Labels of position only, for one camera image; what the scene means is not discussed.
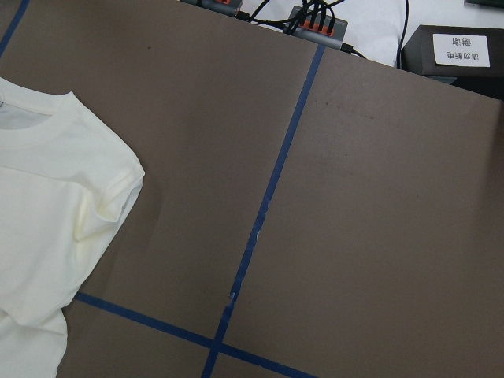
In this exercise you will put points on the brown paper table cover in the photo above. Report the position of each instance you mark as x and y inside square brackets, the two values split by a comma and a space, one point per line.
[304, 213]

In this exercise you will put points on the black box with label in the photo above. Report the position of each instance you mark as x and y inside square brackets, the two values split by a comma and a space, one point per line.
[468, 58]

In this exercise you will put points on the cream long-sleeve cat shirt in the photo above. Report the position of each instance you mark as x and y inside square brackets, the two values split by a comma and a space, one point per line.
[68, 182]

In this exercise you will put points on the grey usb hub orange ports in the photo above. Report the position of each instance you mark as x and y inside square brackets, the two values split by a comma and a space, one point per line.
[322, 27]

